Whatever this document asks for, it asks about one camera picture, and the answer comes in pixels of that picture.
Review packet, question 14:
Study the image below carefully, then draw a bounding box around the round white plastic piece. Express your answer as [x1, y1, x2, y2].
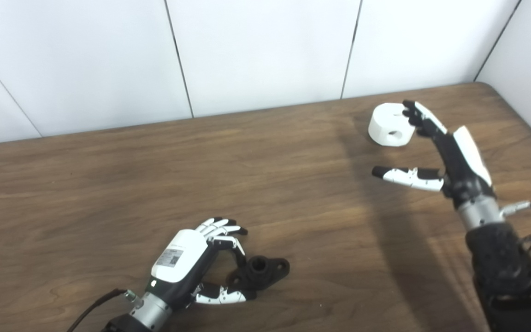
[368, 103, 416, 147]

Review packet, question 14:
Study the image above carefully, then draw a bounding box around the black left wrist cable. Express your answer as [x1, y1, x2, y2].
[66, 288, 144, 332]

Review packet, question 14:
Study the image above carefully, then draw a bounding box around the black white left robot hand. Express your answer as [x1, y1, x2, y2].
[146, 217, 257, 310]

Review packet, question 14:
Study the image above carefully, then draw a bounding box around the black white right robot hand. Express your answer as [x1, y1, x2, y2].
[372, 100, 496, 208]

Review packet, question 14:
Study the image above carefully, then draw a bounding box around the black plastic holder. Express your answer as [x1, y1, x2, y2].
[225, 256, 290, 292]

